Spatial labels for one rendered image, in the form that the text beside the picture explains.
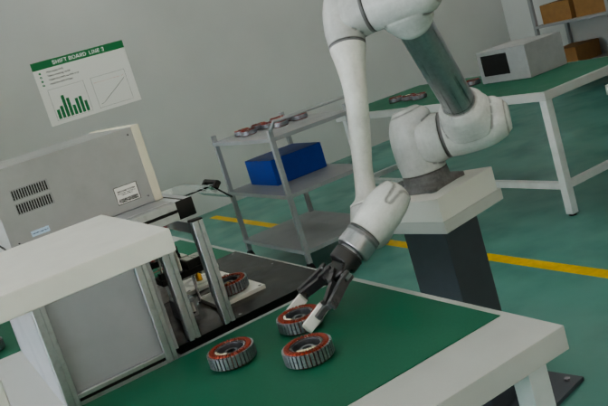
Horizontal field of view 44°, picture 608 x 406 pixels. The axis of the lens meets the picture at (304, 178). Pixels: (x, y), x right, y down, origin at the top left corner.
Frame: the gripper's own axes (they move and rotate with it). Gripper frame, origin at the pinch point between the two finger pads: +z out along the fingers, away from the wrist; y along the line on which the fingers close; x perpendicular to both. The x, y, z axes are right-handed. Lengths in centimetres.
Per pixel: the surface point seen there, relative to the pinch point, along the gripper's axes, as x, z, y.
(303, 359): 5.6, 8.6, -23.5
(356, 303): -9.0, -11.6, -1.2
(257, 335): 3.1, 9.4, 6.8
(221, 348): 11.0, 17.2, 1.1
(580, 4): -272, -498, 461
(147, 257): 55, 14, -61
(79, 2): 92, -151, 582
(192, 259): 19.0, 3.4, 35.8
